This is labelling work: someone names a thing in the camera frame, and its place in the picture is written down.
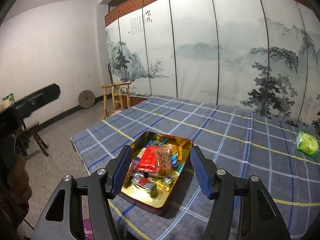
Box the green packet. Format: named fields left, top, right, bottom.
left=296, top=130, right=319, bottom=158

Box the red tin box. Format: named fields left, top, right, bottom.
left=121, top=131, right=194, bottom=216

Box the round millstone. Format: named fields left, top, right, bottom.
left=78, top=90, right=95, bottom=109

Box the clear packet of orange snacks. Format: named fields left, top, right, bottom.
left=150, top=148, right=175, bottom=177

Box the dark grey snack packet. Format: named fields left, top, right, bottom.
left=131, top=175, right=158, bottom=197

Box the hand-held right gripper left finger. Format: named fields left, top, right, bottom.
left=30, top=145, right=133, bottom=240

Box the yellow candy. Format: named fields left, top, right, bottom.
left=156, top=176, right=179, bottom=192

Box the red snack packet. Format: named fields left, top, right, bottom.
left=135, top=145, right=160, bottom=173

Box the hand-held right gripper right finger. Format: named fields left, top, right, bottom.
left=190, top=146, right=292, bottom=240

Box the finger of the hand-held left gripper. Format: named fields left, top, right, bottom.
left=14, top=83, right=61, bottom=118

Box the landscape painted folding screen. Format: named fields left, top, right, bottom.
left=104, top=0, right=320, bottom=128

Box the bamboo chair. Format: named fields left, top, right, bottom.
left=101, top=81, right=132, bottom=120

